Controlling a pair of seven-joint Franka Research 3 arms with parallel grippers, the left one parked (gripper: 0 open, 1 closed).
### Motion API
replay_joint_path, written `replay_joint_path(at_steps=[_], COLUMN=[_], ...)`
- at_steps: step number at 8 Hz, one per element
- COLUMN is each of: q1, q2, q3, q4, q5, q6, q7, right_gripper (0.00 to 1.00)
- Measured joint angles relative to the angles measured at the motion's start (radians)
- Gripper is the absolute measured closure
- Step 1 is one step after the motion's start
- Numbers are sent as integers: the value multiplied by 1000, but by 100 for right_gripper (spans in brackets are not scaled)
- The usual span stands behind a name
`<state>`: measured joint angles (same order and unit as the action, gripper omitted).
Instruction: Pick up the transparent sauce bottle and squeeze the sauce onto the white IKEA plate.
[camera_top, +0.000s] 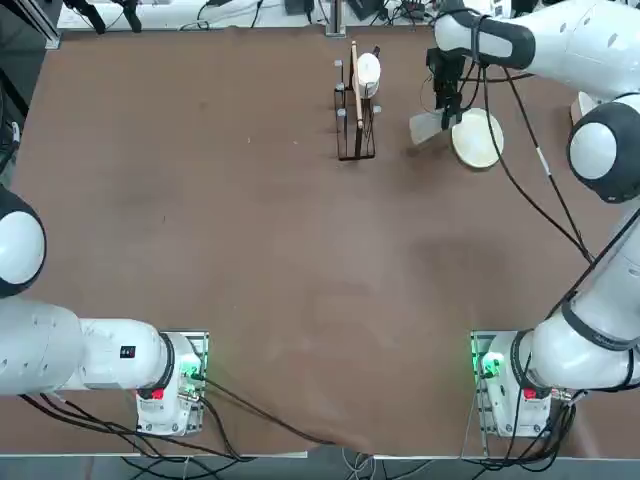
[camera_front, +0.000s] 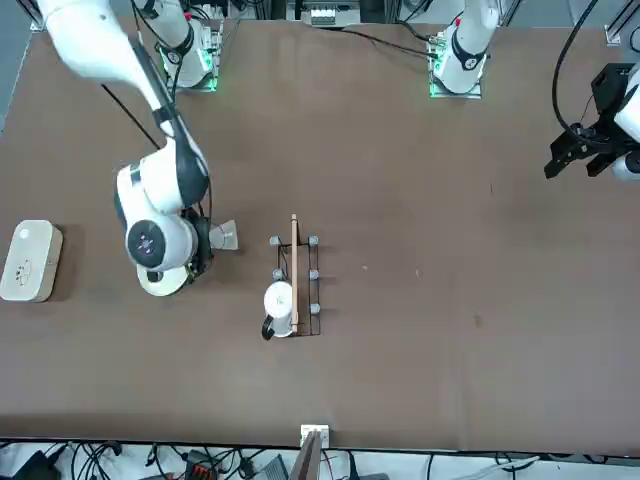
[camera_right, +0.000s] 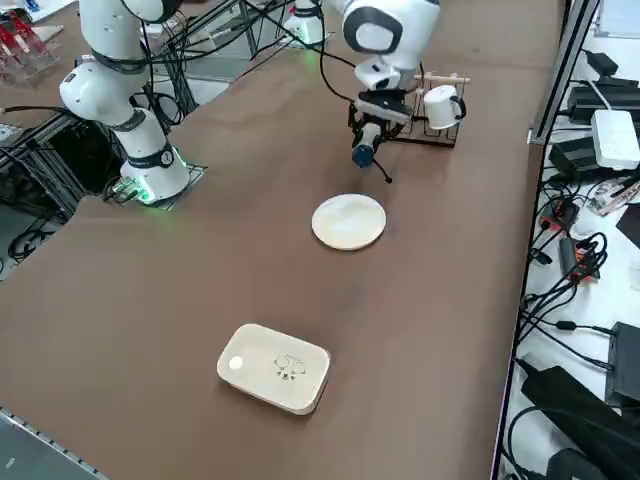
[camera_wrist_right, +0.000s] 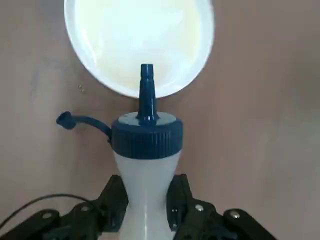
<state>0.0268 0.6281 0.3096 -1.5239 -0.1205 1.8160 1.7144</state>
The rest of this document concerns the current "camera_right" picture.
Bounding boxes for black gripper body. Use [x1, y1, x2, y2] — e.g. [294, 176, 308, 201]
[354, 88, 417, 125]

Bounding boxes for transparent sauce bottle blue cap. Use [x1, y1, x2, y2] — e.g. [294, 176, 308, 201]
[349, 122, 394, 185]

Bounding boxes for white round plate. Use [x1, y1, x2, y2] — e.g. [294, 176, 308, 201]
[311, 193, 389, 252]

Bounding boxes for flat black power adapter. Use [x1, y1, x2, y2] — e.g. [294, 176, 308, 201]
[548, 138, 601, 182]

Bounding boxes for red and black hub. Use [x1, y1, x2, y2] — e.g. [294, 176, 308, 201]
[542, 198, 581, 232]

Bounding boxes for large black power brick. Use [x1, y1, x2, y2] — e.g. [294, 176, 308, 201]
[567, 74, 640, 126]

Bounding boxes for small black power adapter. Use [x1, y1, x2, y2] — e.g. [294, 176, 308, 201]
[584, 49, 621, 76]

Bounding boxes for white plastic box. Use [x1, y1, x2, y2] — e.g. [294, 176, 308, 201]
[591, 108, 640, 171]

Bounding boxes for beige rectangular printed tray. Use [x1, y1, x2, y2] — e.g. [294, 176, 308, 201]
[215, 322, 332, 417]

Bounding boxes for large black angular case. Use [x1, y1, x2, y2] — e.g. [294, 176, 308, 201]
[519, 366, 640, 480]

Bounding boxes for black rectangular box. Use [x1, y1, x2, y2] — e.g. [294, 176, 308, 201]
[603, 321, 640, 407]

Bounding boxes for clear holder with red items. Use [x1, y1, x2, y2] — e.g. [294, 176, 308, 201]
[0, 9, 61, 86]

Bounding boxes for white mug black handle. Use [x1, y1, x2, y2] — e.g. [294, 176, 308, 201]
[422, 83, 469, 131]

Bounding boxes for black wire wooden cup rack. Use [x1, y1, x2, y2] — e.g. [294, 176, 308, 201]
[384, 71, 472, 150]

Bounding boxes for aluminium frame post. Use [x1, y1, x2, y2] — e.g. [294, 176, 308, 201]
[528, 0, 601, 147]

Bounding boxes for black metal frame stand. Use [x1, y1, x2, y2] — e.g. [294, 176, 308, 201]
[0, 107, 126, 221]

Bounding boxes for grey metal edge rail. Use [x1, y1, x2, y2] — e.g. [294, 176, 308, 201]
[0, 405, 109, 480]

